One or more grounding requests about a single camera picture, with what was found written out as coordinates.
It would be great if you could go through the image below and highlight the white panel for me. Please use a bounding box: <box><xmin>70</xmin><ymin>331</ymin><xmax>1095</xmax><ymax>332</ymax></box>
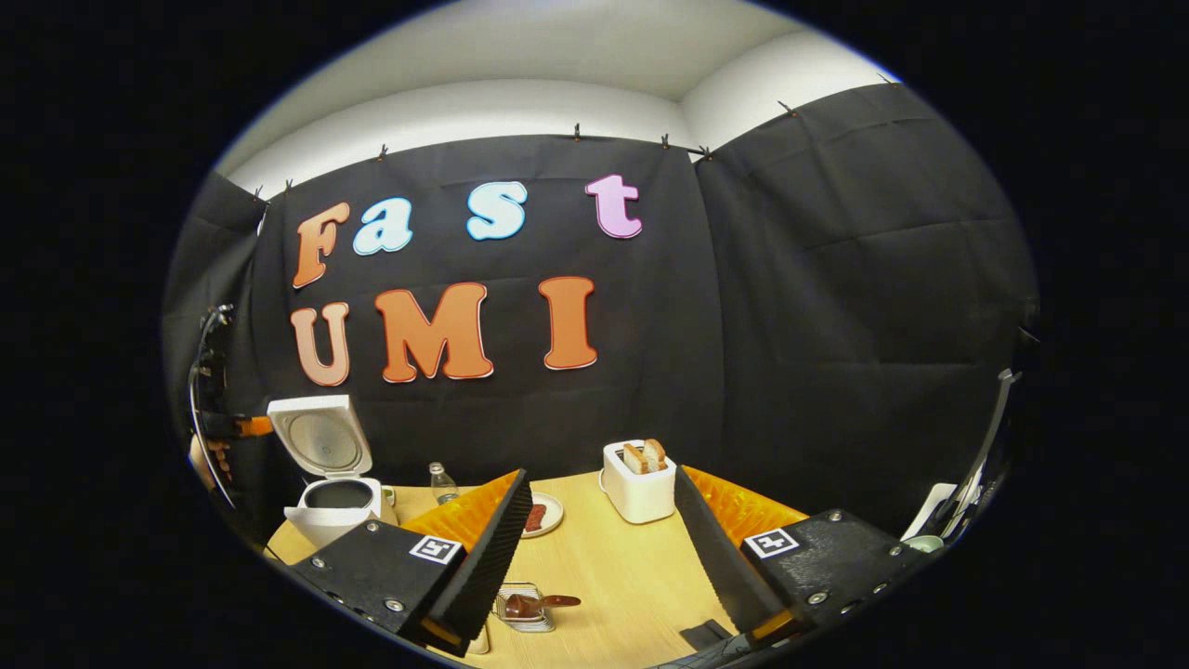
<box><xmin>899</xmin><ymin>481</ymin><xmax>960</xmax><ymax>542</ymax></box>

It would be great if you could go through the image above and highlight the brown wooden spoon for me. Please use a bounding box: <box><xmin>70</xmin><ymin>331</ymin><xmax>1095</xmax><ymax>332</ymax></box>
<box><xmin>503</xmin><ymin>593</ymin><xmax>582</xmax><ymax>621</ymax></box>

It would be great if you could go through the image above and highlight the grey metal frame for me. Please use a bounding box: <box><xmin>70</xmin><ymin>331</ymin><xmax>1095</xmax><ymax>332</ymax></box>
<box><xmin>947</xmin><ymin>369</ymin><xmax>1023</xmax><ymax>535</ymax></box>

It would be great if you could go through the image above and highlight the white rice cooker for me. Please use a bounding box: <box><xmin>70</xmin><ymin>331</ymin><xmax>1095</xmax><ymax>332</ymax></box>
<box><xmin>267</xmin><ymin>395</ymin><xmax>399</xmax><ymax>549</ymax></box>

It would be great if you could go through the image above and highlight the white toaster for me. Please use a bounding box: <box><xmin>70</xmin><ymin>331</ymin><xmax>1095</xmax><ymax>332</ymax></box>
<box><xmin>599</xmin><ymin>439</ymin><xmax>677</xmax><ymax>525</ymax></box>

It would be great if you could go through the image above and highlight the white plate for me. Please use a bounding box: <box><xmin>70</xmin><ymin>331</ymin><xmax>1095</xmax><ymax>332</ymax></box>
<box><xmin>520</xmin><ymin>492</ymin><xmax>565</xmax><ymax>539</ymax></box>

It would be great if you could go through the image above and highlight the black backdrop cloth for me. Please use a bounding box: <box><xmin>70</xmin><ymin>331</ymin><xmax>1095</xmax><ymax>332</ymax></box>
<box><xmin>163</xmin><ymin>82</ymin><xmax>1039</xmax><ymax>549</ymax></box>

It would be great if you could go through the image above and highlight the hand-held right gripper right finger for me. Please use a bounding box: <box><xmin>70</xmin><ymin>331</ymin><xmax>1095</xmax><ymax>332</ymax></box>
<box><xmin>674</xmin><ymin>465</ymin><xmax>934</xmax><ymax>642</ymax></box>

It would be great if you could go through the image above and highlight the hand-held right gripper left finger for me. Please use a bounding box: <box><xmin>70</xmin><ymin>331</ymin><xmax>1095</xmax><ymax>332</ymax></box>
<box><xmin>290</xmin><ymin>467</ymin><xmax>534</xmax><ymax>659</ymax></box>

